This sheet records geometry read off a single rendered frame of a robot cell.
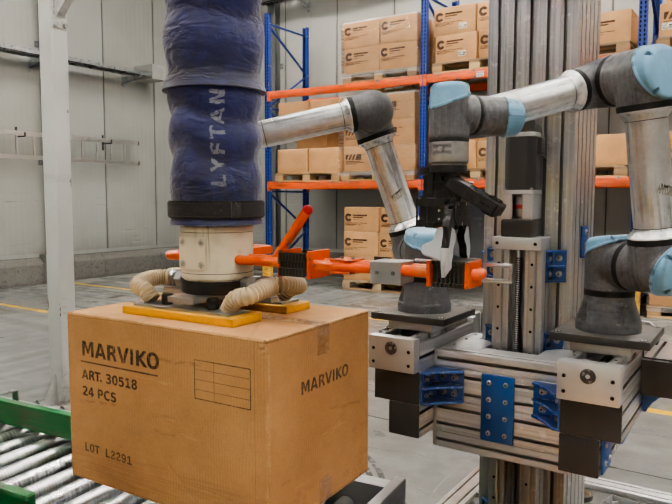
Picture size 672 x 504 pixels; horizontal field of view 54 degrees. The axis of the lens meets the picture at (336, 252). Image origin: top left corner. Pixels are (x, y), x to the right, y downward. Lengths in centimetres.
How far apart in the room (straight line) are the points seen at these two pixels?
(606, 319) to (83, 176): 1075
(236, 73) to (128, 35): 1130
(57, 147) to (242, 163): 304
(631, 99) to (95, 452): 143
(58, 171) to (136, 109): 825
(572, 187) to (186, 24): 106
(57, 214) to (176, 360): 310
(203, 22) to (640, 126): 96
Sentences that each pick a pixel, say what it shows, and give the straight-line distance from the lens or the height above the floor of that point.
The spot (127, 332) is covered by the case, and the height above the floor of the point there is 106.
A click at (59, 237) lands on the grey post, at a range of 449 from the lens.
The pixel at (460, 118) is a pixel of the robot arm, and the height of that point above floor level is 150.
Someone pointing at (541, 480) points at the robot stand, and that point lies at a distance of 204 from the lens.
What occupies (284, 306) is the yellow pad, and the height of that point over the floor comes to 110.
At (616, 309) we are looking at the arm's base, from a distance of 169.
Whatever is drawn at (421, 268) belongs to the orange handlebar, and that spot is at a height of 122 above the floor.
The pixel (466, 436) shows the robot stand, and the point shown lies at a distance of 187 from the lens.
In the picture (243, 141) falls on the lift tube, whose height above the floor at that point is 148.
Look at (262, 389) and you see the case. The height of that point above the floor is 99.
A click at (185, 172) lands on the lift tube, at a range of 152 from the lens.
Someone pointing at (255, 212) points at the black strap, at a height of 132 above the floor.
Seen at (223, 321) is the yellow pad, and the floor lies 110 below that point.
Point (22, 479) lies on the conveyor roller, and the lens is 222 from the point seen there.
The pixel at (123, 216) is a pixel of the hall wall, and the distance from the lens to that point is 1237.
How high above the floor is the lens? 136
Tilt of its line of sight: 5 degrees down
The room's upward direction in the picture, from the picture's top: straight up
